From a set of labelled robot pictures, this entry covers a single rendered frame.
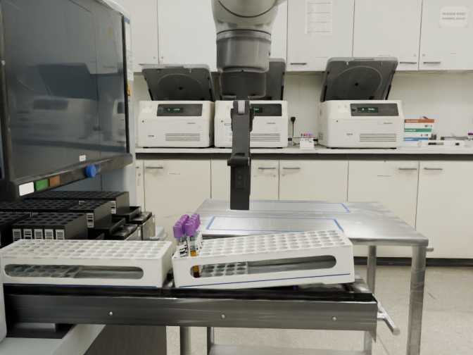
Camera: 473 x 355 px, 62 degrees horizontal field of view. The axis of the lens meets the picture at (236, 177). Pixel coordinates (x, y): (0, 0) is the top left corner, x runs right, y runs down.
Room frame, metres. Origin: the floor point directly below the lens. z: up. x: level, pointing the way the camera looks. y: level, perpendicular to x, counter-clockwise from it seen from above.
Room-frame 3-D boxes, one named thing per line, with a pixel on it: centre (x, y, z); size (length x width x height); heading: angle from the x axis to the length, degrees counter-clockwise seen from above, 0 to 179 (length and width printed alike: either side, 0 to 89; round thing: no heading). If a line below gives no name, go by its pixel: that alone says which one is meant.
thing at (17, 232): (0.85, 0.45, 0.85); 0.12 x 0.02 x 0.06; 178
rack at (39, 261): (0.69, 0.27, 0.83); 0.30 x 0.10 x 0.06; 87
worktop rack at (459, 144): (3.03, -1.56, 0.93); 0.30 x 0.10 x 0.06; 79
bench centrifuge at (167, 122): (3.30, 0.46, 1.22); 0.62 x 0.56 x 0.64; 175
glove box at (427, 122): (3.36, -1.52, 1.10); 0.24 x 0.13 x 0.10; 86
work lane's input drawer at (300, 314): (0.68, 0.09, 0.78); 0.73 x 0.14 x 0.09; 87
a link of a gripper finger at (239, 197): (0.60, -0.01, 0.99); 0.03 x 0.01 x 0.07; 87
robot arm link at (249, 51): (0.67, -0.01, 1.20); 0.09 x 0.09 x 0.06
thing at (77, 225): (0.84, 0.36, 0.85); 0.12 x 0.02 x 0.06; 178
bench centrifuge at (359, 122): (3.23, -0.97, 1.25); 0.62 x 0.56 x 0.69; 177
